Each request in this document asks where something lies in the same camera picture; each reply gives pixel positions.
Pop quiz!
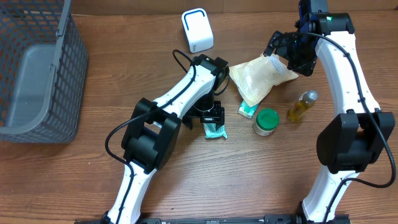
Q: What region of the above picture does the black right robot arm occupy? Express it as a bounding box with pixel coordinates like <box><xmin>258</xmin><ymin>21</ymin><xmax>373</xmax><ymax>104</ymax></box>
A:
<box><xmin>264</xmin><ymin>0</ymin><xmax>396</xmax><ymax>223</ymax></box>

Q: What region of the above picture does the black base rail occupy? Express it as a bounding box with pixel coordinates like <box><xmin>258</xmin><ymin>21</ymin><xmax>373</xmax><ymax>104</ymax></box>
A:
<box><xmin>74</xmin><ymin>213</ymin><xmax>352</xmax><ymax>224</ymax></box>

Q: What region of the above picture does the white barcode scanner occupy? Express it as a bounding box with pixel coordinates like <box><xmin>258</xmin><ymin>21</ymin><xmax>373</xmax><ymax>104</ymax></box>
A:
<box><xmin>181</xmin><ymin>8</ymin><xmax>214</xmax><ymax>54</ymax></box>

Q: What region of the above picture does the green lid Knorr jar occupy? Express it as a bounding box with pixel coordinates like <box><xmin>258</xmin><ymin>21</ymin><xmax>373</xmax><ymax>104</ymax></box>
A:
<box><xmin>253</xmin><ymin>108</ymin><xmax>280</xmax><ymax>136</ymax></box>

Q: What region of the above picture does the teal wet wipes pack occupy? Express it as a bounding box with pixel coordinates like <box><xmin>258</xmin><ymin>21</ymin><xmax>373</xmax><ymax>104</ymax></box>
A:
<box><xmin>203</xmin><ymin>123</ymin><xmax>228</xmax><ymax>139</ymax></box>

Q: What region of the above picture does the brown Panfree bread bag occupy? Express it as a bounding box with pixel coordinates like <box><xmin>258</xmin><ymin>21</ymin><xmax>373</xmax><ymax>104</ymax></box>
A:
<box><xmin>229</xmin><ymin>54</ymin><xmax>299</xmax><ymax>107</ymax></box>

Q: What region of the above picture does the grey plastic mesh basket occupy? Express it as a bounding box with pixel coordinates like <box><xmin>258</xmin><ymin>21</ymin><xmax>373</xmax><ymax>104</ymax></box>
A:
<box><xmin>1</xmin><ymin>0</ymin><xmax>88</xmax><ymax>143</ymax></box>

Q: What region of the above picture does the yellow dish soap bottle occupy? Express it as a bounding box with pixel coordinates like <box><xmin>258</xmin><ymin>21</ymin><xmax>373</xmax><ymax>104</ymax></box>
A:
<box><xmin>287</xmin><ymin>90</ymin><xmax>318</xmax><ymax>122</ymax></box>

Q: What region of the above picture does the small Kleenex tissue pack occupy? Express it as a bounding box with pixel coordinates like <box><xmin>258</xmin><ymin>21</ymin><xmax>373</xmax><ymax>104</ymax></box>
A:
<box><xmin>238</xmin><ymin>100</ymin><xmax>259</xmax><ymax>119</ymax></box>

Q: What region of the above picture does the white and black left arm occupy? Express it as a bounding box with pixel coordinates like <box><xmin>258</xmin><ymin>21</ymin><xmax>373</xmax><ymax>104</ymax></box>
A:
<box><xmin>100</xmin><ymin>54</ymin><xmax>229</xmax><ymax>223</ymax></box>

